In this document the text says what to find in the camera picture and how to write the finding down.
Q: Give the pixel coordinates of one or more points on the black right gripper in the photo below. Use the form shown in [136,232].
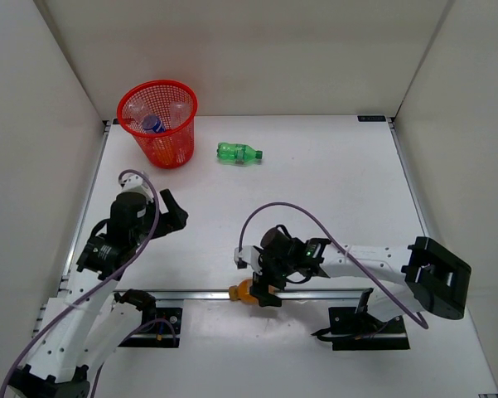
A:
[260,287]

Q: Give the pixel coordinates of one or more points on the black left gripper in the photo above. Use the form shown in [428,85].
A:
[174,219]

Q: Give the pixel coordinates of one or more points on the orange bottle barcode label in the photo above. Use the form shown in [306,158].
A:
[241,293]

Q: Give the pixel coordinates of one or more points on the orange patterned juice bottle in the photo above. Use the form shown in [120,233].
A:
[165,152]

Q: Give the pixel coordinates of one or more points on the green plastic bottle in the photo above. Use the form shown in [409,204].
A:
[237,153]

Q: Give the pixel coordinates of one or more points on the blue label clear bottle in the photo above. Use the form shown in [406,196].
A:
[152,124]

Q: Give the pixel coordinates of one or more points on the clear plastic bottle white cap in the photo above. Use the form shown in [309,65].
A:
[179,112]

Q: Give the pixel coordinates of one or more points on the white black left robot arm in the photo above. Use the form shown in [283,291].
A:
[66,357]

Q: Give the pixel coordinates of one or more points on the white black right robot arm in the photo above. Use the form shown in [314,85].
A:
[424,276]

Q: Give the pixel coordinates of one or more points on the red mesh waste bin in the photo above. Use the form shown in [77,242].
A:
[160,116]

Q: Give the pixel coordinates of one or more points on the black corner label plate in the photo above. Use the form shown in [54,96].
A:
[371,118]

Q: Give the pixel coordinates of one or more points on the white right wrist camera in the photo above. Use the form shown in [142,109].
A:
[247,256]

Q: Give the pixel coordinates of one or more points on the aluminium table edge rail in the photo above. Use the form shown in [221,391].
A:
[352,295]

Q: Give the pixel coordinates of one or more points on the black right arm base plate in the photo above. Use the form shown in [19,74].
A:
[354,329]

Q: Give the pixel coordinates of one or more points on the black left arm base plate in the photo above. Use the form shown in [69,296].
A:
[164,333]

